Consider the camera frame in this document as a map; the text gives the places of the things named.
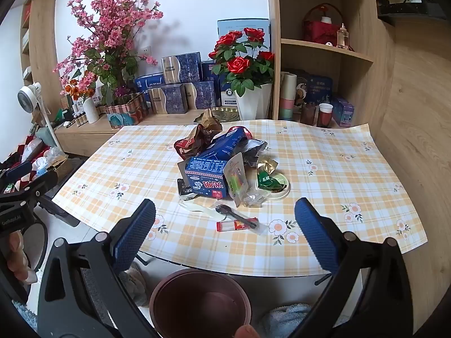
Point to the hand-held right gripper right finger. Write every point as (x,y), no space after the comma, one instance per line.
(315,234)

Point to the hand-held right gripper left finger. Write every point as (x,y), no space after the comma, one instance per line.
(135,234)

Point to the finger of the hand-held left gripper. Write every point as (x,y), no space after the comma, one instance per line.
(42,183)
(20,171)

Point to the cream round lid green label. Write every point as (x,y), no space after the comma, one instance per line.
(283,193)

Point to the small black packet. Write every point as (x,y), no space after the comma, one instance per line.
(184,187)

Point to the cream plastic spoon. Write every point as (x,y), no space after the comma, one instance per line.
(197,207)

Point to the green foil sachet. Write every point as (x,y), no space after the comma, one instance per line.
(269,182)

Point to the clear plastic wrapper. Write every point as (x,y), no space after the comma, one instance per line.
(254,200)

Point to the brown plastic bin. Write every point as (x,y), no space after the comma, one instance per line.
(169,299)

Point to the small red clear pack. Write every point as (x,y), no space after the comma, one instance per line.
(232,226)

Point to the black plastic spoon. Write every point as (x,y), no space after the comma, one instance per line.
(234,214)

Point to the blue printed carton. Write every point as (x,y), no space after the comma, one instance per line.
(204,177)

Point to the colourful blister pack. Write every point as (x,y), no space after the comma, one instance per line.
(236,179)

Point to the silver foil bag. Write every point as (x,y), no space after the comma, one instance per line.
(255,149)

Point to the red brown wrapper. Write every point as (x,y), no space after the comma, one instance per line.
(192,142)

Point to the blue printed wrapper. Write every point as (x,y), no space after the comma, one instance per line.
(227,142)

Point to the brown gold wrapper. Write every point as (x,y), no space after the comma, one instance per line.
(211,118)

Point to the person's left hand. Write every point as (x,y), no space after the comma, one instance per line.
(17,251)

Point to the person's right hand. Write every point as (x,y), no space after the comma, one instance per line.
(246,331)

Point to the red white patterned cloth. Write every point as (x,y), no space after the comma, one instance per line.
(26,149)

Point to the cardboard box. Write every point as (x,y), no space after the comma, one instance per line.
(68,167)

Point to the grey fluffy cloth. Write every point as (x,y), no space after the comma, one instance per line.
(135,285)

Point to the white standing fan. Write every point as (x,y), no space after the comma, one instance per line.
(30,98)

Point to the row of small brown bottles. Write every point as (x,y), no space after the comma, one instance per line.
(80,118)

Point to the white ribbed vase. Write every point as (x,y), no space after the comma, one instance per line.
(91,111)

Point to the light blue towel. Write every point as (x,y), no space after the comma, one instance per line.
(285,320)

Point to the orange artificial flowers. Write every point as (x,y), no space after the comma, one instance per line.
(75,89)

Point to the white labelled box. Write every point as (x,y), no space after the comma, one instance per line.
(98,93)

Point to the striped patterned planter tin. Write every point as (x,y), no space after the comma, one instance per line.
(125,114)

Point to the dark brown cup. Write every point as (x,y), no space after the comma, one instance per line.
(308,114)

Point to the red paper cup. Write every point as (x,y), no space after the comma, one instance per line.
(325,114)

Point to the small blue purple box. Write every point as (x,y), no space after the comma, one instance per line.
(343,111)

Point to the gold and blue gift box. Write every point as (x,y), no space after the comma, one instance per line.
(201,95)
(181,67)
(167,99)

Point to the stack of pastel paper cups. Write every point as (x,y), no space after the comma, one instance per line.
(288,95)

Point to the white faceted flower pot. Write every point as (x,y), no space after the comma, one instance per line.
(253,104)

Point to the flat blue box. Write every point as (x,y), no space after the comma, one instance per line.
(149,81)

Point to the dark blue picture box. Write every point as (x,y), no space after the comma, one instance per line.
(317,86)

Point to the gold scalloped tray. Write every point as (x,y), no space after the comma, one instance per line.
(225,113)

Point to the wooden shelf unit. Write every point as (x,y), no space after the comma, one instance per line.
(359,88)

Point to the pink artificial blossom plant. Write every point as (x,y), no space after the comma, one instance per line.
(109,31)

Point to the blue box white badge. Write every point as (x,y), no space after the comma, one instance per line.
(227,93)

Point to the dark blue box red label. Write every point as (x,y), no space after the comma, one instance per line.
(208,69)

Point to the red artificial rose plant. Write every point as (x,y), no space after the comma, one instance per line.
(243,63)

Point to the clear glass bottle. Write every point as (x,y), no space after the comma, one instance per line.
(342,37)

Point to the black counter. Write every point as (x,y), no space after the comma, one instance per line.
(415,10)

